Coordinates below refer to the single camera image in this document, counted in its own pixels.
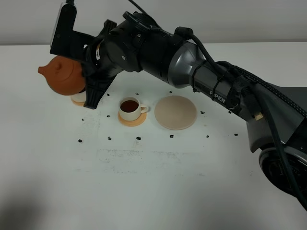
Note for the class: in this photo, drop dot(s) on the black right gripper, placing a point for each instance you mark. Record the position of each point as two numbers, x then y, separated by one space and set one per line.
115 49

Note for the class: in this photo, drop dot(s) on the brown clay teapot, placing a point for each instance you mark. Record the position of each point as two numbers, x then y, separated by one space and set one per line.
63 75

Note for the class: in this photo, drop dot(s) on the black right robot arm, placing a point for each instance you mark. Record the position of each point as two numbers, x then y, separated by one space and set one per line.
276 116

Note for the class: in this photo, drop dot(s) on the beige round teapot saucer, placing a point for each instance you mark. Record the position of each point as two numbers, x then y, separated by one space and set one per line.
175 112

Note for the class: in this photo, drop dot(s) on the white teacup far left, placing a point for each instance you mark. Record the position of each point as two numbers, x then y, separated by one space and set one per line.
79 97

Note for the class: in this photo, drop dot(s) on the white teacup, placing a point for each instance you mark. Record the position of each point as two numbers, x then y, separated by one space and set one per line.
130 108
79 97

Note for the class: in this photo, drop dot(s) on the orange coaster far left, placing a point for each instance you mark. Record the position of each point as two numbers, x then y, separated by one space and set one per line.
81 104

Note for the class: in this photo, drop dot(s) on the orange coaster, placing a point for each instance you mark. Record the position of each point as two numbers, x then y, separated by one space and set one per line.
133 123
81 104

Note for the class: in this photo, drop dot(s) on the white teacup middle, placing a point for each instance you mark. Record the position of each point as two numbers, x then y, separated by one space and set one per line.
130 108

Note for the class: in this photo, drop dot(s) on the orange coaster middle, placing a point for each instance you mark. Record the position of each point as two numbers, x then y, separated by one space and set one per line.
133 123

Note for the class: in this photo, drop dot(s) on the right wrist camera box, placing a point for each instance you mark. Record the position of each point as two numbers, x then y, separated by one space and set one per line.
67 42

